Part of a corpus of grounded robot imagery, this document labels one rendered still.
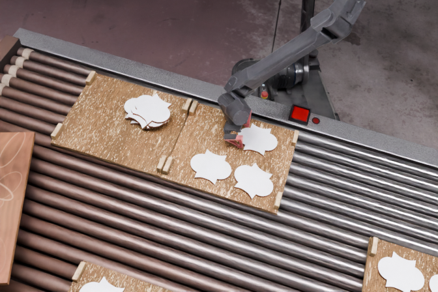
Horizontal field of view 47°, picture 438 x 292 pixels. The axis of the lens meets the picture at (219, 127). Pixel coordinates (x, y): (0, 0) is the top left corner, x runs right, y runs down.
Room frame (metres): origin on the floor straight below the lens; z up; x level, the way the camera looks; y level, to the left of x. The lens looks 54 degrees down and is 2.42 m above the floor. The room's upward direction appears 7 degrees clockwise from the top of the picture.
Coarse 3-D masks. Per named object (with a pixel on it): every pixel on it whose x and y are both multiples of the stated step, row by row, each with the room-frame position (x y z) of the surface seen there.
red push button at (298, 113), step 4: (296, 108) 1.23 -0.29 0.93; (300, 108) 1.23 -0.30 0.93; (292, 112) 1.21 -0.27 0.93; (296, 112) 1.21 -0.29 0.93; (300, 112) 1.21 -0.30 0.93; (304, 112) 1.21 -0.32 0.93; (308, 112) 1.22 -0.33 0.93; (292, 116) 1.19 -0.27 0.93; (296, 116) 1.19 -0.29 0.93; (300, 116) 1.19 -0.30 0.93; (304, 116) 1.19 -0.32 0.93; (300, 120) 1.17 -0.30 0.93; (304, 120) 1.17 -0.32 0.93
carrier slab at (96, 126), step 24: (96, 96) 1.15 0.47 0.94; (120, 96) 1.17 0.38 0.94; (168, 96) 1.20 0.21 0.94; (72, 120) 1.03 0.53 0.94; (96, 120) 1.05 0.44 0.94; (120, 120) 1.06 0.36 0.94; (168, 120) 1.09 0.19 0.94; (72, 144) 0.93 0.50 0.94; (96, 144) 0.94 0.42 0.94; (120, 144) 0.96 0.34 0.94; (144, 144) 0.97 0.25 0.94; (168, 144) 0.98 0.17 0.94; (144, 168) 0.87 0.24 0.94
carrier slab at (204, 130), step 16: (208, 112) 1.15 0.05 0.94; (192, 128) 1.06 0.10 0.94; (208, 128) 1.07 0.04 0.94; (272, 128) 1.11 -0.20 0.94; (176, 144) 0.99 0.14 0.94; (192, 144) 1.00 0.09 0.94; (208, 144) 1.00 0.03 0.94; (224, 144) 1.01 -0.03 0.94; (288, 144) 1.05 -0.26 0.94; (176, 160) 0.92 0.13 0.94; (240, 160) 0.95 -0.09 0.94; (256, 160) 0.96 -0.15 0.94; (272, 160) 0.97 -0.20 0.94; (288, 160) 0.98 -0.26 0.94; (176, 176) 0.86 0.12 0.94; (192, 176) 0.87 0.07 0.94; (272, 176) 0.91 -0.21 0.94; (208, 192) 0.81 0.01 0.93; (224, 192) 0.82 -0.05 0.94; (240, 192) 0.83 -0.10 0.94; (272, 192) 0.84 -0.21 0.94; (256, 208) 0.78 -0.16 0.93; (272, 208) 0.78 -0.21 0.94
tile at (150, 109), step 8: (144, 96) 1.14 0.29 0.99; (136, 104) 1.10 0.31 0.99; (144, 104) 1.10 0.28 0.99; (152, 104) 1.11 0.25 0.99; (160, 104) 1.11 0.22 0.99; (168, 104) 1.12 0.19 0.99; (136, 112) 1.06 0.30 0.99; (144, 112) 1.07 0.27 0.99; (152, 112) 1.07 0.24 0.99; (160, 112) 1.08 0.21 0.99; (168, 112) 1.08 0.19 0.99; (152, 120) 1.04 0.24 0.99; (160, 120) 1.04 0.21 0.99
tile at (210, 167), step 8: (208, 152) 0.96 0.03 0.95; (192, 160) 0.92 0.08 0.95; (200, 160) 0.92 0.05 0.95; (208, 160) 0.93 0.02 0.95; (216, 160) 0.93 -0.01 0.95; (224, 160) 0.94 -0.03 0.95; (192, 168) 0.89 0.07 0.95; (200, 168) 0.89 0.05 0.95; (208, 168) 0.90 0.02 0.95; (216, 168) 0.90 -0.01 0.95; (224, 168) 0.91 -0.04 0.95; (200, 176) 0.86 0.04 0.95; (208, 176) 0.87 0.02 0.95; (216, 176) 0.87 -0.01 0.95; (224, 176) 0.87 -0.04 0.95
